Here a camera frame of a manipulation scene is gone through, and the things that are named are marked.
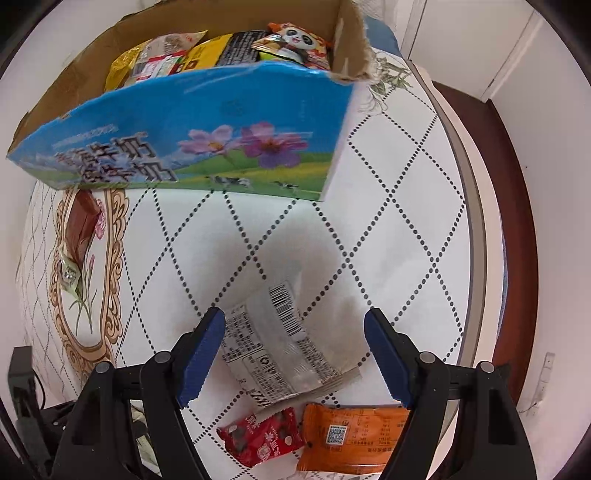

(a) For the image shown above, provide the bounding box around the white quilted floral bedspread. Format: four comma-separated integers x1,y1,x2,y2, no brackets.
16,46,490,480

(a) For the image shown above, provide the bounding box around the long black snack packet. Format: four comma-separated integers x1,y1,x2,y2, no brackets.
217,30,269,65

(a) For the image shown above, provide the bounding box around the long yellow and black packet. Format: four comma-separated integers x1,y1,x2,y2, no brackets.
185,34,232,70

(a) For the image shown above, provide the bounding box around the white and red snack packet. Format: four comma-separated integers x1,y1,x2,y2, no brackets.
136,51,190,79

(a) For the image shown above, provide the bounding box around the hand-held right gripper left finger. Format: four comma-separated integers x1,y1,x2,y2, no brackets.
50,307,227,480

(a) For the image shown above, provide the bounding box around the clear white snack packet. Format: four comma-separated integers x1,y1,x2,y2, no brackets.
221,279,363,409

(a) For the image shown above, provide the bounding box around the blue pillow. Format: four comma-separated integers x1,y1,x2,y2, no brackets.
362,16,400,58

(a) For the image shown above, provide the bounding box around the yellow-edged clear bread packet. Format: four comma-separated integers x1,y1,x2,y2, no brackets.
105,31,208,92

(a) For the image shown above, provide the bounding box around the brown jerky snack packet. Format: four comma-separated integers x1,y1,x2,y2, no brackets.
58,189,105,301

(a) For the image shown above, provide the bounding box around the white wall socket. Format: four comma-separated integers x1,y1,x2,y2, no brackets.
540,352,556,393

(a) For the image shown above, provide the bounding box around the printed blue cardboard box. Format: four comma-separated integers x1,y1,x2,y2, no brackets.
6,0,374,204

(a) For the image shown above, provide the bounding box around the orange panda snack packet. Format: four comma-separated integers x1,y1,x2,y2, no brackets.
253,21,334,71

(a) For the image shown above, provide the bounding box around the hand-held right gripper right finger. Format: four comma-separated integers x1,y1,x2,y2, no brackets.
363,308,539,480

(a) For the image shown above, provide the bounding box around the white door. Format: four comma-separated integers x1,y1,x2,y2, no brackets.
399,0,543,100

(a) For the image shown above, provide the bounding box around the small red snack packet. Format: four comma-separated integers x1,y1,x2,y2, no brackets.
217,407,305,469

